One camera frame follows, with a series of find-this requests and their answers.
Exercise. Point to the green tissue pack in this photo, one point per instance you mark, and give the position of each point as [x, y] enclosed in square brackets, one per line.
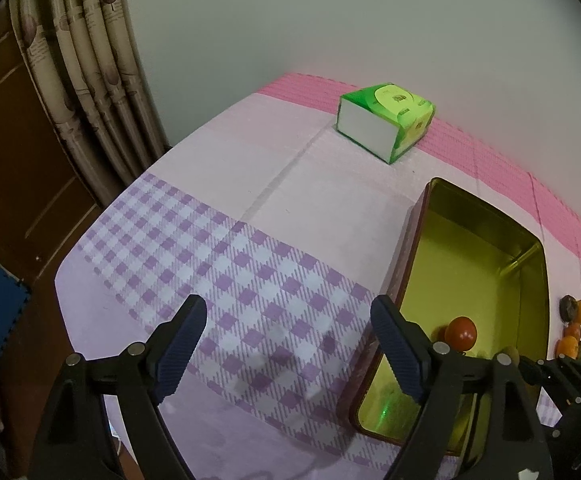
[386, 120]

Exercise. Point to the maroon gold toffee tin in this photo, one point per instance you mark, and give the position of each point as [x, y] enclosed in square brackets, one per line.
[460, 256]

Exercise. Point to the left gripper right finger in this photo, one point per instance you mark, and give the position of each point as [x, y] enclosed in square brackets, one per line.
[504, 438]

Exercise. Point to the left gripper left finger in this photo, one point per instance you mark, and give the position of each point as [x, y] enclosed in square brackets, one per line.
[74, 440]

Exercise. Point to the pink purple checked tablecloth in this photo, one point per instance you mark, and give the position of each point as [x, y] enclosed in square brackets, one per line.
[287, 230]

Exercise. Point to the red tomato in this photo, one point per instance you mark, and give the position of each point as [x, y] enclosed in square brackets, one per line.
[460, 334]

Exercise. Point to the brown wooden door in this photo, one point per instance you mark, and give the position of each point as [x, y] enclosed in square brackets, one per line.
[44, 208]

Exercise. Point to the beige patterned curtain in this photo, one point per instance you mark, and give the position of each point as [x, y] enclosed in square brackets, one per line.
[81, 59]

